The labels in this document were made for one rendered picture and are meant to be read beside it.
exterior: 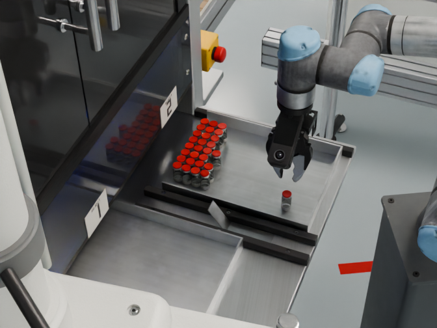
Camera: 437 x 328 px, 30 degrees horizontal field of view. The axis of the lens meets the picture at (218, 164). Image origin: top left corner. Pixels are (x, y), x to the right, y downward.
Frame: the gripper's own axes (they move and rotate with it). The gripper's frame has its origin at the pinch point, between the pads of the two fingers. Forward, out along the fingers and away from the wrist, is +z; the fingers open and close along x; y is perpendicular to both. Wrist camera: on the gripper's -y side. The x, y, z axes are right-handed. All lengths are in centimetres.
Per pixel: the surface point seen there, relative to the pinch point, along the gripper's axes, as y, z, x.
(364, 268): 60, 98, -12
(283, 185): 6.9, 10.1, 2.6
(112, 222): -17.3, 10.1, 33.7
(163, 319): -77, -60, -11
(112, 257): -25.9, 10.1, 29.1
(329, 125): 101, 76, 15
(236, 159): 10.7, 10.1, 15.7
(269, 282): -19.8, 10.4, -3.5
